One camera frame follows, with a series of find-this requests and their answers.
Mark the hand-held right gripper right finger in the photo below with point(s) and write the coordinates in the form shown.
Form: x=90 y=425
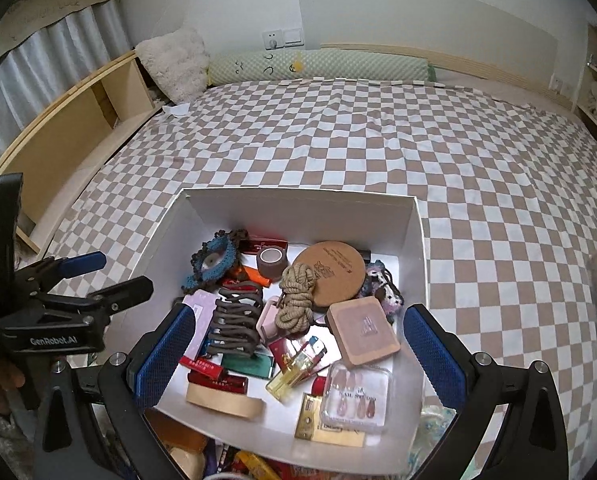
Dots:
x=438 y=360

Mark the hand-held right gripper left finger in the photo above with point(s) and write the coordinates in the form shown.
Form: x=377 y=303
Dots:
x=163 y=355

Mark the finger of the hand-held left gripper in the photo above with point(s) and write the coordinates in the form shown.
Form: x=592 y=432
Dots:
x=86 y=261
x=128 y=287

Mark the purple wallet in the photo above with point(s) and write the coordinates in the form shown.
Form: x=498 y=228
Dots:
x=198 y=320

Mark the brown hair claw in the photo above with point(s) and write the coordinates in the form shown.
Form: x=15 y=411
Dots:
x=233 y=320

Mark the pink square box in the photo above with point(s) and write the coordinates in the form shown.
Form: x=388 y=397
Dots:
x=363 y=332

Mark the clear nail tips box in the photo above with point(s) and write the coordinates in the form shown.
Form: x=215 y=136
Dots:
x=356 y=400

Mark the blue crochet piece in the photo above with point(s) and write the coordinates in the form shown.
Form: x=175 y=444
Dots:
x=223 y=260

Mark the round cork coaster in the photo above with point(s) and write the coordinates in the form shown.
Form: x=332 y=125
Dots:
x=338 y=270

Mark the brown tape roll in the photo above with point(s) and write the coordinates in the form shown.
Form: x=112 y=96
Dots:
x=273 y=265

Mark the white cardboard box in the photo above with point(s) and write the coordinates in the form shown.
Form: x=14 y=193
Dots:
x=298 y=215

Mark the person's left hand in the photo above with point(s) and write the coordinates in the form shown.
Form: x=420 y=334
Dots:
x=1 y=377

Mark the red gold packet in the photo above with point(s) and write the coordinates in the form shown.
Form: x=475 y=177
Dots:
x=218 y=384
x=206 y=364

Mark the dark green card case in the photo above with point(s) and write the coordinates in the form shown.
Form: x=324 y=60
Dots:
x=248 y=365

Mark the purple crochet doll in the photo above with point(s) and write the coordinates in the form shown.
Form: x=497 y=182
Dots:
x=386 y=290

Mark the pink small case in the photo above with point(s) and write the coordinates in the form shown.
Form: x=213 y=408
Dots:
x=271 y=321

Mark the orange red lighter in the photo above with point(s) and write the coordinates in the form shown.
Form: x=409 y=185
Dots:
x=252 y=274

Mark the wooden bedside shelf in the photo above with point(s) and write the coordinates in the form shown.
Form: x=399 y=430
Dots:
x=63 y=135

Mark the yellow clear lighter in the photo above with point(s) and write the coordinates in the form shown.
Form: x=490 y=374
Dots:
x=293 y=375

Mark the gold white card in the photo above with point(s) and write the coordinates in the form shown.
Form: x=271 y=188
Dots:
x=308 y=420

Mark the yellow snack packet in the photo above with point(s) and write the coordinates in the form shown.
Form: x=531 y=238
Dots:
x=258 y=466

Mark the white tissue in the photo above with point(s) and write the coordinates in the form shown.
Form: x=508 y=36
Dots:
x=177 y=109

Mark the grey curtain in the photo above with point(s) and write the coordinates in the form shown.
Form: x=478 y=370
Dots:
x=53 y=60

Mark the white fluffy pillow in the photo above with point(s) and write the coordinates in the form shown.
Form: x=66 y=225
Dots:
x=173 y=62

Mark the wooden headboard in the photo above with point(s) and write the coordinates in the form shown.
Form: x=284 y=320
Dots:
x=478 y=67

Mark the green long pillow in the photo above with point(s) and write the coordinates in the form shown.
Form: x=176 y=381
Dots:
x=353 y=65

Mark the wooden wardrobe shelf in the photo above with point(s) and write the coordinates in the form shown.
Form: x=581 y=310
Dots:
x=585 y=60

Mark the white wall socket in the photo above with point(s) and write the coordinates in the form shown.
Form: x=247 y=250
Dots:
x=562 y=86
x=272 y=39

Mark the white wall switch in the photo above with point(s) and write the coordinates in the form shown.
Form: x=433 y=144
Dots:
x=293 y=36

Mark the white wall panel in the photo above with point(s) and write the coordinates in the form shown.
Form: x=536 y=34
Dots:
x=403 y=15

